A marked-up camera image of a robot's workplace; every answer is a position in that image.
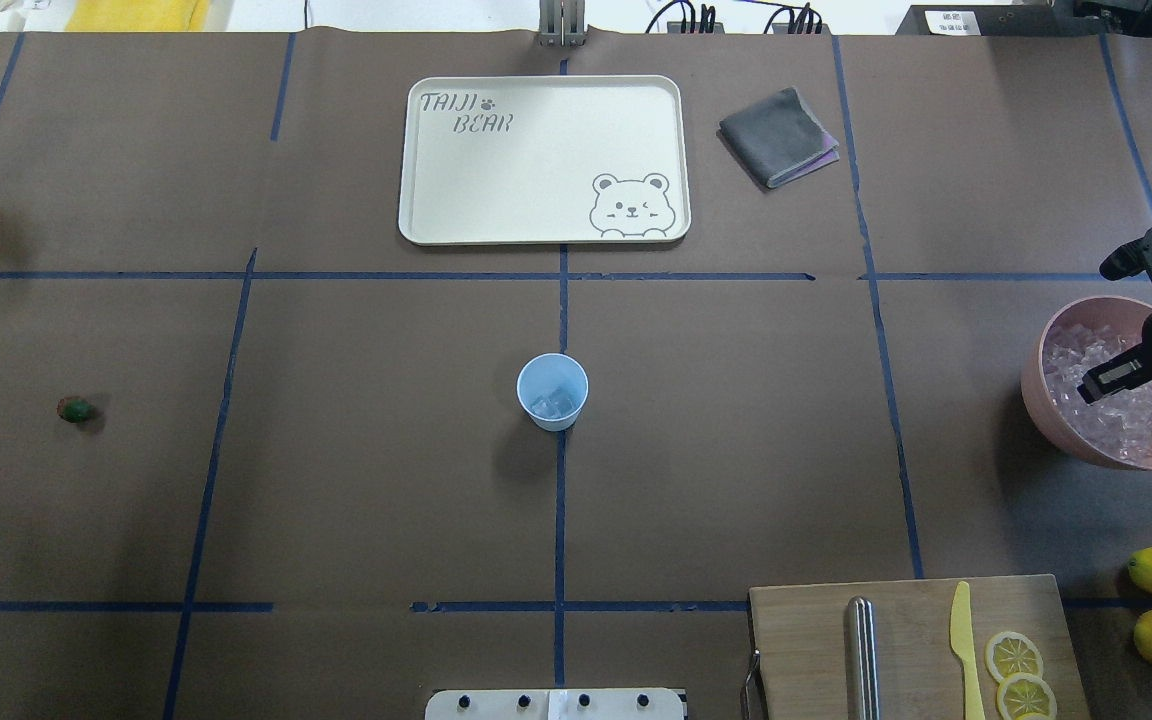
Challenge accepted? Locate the wooden cutting board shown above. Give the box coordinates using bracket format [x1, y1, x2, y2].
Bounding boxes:
[749, 574, 1091, 719]

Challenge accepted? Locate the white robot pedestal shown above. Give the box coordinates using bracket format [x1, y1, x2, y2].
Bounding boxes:
[424, 687, 689, 719]

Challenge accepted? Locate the pink bowl of ice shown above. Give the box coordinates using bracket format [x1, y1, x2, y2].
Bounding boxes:
[1021, 295, 1152, 471]

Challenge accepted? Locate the yellow cloth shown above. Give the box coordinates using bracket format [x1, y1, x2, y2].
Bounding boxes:
[65, 0, 211, 33]

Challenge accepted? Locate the grey folded cloth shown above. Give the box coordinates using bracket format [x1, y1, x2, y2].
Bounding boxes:
[719, 88, 840, 190]

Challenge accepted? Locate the black power box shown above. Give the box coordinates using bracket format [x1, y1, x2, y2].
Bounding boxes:
[895, 3, 1078, 37]

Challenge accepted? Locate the red strawberry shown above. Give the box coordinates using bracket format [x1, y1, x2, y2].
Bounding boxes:
[56, 396, 99, 425]

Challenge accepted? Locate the cream bear tray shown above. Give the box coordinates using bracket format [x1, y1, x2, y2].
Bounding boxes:
[397, 76, 692, 247]

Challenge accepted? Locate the yellow plastic knife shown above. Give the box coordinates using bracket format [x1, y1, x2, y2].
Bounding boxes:
[948, 579, 986, 720]

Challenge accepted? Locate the clear ice cube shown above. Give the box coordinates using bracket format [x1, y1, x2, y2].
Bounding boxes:
[550, 388, 581, 418]
[526, 395, 564, 420]

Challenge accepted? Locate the light blue plastic cup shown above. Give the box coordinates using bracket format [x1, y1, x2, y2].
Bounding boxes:
[516, 354, 590, 432]

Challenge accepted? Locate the aluminium frame post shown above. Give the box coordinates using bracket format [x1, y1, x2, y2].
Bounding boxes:
[536, 0, 588, 47]

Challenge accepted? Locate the lemon slice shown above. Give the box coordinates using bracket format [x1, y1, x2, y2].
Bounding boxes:
[995, 673, 1059, 719]
[983, 630, 1044, 685]

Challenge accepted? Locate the steel rod black tip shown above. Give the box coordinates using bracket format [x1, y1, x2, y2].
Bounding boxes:
[846, 596, 881, 719]

